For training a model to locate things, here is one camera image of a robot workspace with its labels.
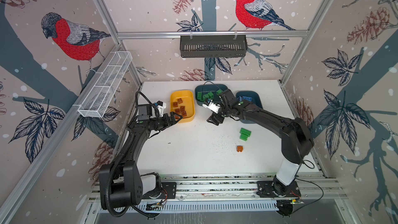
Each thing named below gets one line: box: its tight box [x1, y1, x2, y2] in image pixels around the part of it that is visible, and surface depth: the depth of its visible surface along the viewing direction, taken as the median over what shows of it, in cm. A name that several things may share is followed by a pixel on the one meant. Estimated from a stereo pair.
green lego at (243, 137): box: [239, 132, 249, 142], surface depth 94 cm
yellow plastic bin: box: [169, 89, 196, 124], surface depth 109 cm
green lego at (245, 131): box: [239, 127, 252, 137], surface depth 94 cm
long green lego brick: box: [196, 91, 203, 101], surface depth 113 cm
